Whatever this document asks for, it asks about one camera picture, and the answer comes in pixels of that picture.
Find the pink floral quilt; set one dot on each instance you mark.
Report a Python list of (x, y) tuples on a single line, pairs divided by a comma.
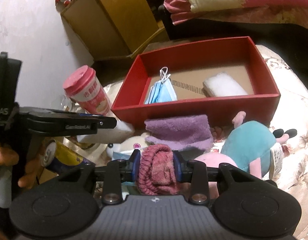
[(240, 11)]

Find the white bear plush toy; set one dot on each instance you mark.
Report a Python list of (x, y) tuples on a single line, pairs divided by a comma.
[(137, 142)]

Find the blue face mask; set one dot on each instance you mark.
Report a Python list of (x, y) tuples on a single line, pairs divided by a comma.
[(162, 90)]

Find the clear glass jar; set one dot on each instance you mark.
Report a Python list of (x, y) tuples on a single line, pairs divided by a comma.
[(67, 104)]

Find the aluminium drink can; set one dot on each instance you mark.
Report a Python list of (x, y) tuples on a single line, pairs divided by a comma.
[(59, 159)]

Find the teal pig plush toy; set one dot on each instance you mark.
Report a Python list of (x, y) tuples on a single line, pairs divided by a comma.
[(252, 147)]

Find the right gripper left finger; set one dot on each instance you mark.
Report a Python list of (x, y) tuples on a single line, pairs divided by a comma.
[(118, 172)]

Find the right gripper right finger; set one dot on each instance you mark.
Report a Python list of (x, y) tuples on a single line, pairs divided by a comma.
[(193, 177)]

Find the purple fleece cloth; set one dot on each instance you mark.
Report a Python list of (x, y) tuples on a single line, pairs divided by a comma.
[(180, 133)]

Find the wooden cabinet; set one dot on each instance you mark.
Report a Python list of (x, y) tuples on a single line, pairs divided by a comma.
[(113, 29)]

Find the pink lidded drink cup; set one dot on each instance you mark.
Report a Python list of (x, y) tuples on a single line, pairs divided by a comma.
[(83, 87)]

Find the white foam block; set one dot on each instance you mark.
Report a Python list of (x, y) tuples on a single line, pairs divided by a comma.
[(221, 85)]

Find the red cardboard box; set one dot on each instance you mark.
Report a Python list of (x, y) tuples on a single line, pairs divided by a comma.
[(189, 64)]

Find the person left hand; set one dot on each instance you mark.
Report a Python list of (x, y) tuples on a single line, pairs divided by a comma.
[(9, 157)]

